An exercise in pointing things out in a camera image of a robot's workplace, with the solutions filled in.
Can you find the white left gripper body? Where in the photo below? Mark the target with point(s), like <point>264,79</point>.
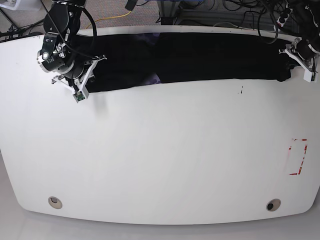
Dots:
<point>304,52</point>

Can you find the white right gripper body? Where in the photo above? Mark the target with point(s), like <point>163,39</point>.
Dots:
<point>76,76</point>

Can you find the black T-shirt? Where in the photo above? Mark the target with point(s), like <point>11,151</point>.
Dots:
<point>133,60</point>

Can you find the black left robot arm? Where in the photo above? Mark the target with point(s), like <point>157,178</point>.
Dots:
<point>306,14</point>

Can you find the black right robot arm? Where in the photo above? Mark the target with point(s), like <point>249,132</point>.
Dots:
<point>61,24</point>

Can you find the white power strip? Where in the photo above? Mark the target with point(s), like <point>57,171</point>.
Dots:
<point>282,10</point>

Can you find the red tape marking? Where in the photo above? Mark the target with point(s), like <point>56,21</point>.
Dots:
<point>296,156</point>

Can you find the left table grommet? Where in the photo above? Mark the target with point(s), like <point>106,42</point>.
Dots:
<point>55,202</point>

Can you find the table grommet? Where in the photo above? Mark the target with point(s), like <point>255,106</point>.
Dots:
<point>55,202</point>
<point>273,205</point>

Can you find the right table grommet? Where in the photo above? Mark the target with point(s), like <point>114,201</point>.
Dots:
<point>273,205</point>

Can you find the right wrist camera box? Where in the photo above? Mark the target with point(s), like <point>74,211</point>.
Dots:
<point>81,95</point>

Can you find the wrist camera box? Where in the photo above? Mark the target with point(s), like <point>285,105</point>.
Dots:
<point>310,76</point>
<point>81,95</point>

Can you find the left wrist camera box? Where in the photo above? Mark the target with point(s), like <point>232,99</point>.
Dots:
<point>310,76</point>

